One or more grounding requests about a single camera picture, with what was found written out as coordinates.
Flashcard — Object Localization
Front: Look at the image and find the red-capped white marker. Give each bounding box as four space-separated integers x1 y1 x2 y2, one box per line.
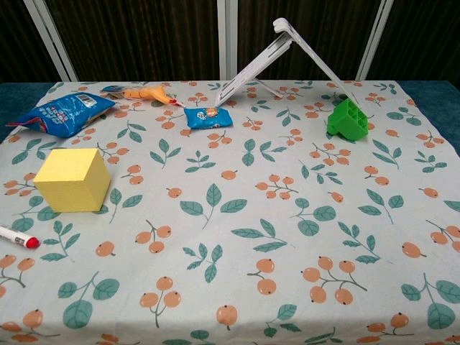
0 225 42 250

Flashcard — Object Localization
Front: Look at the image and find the floral tablecloth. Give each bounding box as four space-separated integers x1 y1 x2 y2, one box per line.
0 80 460 345

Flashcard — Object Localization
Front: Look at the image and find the small blue snack packet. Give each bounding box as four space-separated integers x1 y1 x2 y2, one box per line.
183 106 234 130

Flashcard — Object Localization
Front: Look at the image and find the white folding laptop stand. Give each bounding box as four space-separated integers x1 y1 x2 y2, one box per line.
213 17 362 108

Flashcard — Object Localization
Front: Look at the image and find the green plastic grid block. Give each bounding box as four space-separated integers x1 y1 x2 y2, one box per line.
326 98 372 141

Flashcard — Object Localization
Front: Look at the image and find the yellow foam cube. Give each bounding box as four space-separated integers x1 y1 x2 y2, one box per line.
33 147 111 214

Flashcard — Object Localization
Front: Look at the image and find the dark ribbed partition panel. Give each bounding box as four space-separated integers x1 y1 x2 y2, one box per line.
236 0 382 81
366 0 460 82
0 0 64 85
44 0 221 82

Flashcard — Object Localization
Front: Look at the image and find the large blue snack bag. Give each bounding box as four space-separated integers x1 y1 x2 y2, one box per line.
6 91 117 139

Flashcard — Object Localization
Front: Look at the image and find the white partition post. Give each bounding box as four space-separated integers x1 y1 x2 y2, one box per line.
26 0 78 82
216 0 240 82
355 0 395 81

